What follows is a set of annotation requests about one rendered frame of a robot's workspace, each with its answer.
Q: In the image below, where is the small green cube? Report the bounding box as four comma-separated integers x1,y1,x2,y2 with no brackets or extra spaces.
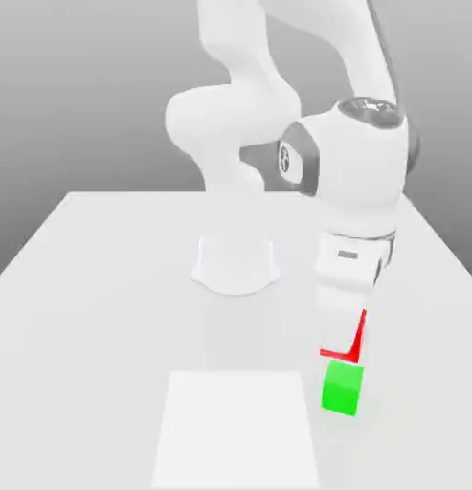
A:
320,361,365,418

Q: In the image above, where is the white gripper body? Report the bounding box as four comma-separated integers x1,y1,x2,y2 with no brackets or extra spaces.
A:
314,232,396,293

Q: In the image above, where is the small red cube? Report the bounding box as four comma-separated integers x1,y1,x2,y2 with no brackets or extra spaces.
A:
319,308,368,365

